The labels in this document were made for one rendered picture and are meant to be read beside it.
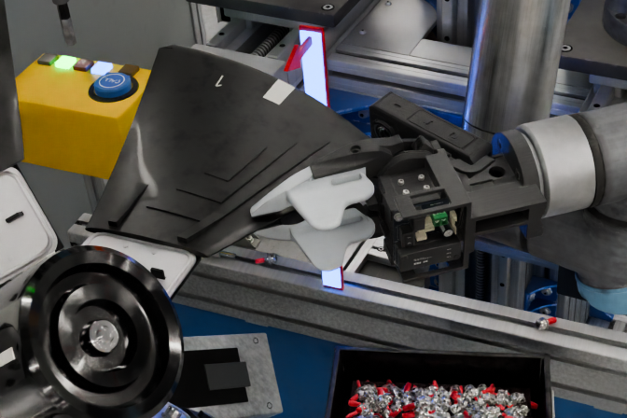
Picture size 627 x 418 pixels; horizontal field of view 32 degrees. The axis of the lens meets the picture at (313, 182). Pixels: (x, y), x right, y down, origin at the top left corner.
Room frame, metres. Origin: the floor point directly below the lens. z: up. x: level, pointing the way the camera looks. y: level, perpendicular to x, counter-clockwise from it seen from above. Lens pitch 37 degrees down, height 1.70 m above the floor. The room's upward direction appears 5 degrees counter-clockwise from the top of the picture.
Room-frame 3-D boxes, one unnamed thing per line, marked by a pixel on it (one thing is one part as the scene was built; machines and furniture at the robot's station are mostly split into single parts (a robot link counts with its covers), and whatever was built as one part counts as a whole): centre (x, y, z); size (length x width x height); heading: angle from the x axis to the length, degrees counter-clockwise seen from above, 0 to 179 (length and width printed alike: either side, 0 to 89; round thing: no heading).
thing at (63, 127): (1.06, 0.25, 1.02); 0.16 x 0.10 x 0.11; 64
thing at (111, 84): (1.04, 0.21, 1.08); 0.04 x 0.04 x 0.02
